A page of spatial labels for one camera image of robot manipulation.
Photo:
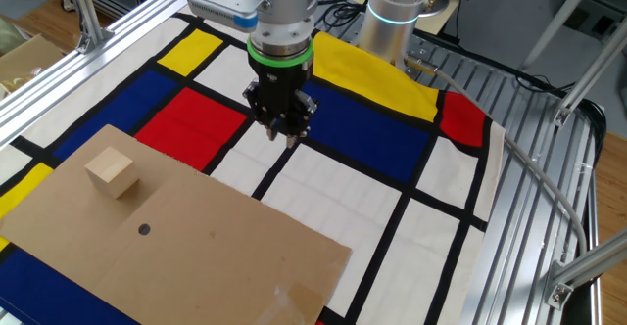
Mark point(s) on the light wooden cube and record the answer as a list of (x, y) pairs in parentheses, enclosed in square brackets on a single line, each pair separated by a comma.
[(112, 173)]

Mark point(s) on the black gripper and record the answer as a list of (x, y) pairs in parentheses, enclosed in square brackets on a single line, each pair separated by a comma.
[(281, 85)]

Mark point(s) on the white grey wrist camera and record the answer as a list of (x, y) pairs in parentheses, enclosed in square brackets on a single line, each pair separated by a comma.
[(220, 7)]

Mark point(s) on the brown cardboard sheet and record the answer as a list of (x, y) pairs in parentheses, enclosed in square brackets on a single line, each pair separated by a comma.
[(196, 256)]

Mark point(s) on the colour block patterned cloth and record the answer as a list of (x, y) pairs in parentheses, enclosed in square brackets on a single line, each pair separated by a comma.
[(352, 129)]

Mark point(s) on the aluminium strut with bracket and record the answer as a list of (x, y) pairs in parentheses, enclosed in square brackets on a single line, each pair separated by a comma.
[(588, 262), (85, 12), (597, 73)]

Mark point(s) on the grey diagonal pole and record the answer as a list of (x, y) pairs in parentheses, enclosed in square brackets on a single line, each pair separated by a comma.
[(560, 19)]

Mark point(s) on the open cardboard box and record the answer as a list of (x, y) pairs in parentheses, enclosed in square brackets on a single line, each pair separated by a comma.
[(24, 65)]

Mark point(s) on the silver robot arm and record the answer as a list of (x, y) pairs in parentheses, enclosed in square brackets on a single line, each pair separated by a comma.
[(392, 21)]

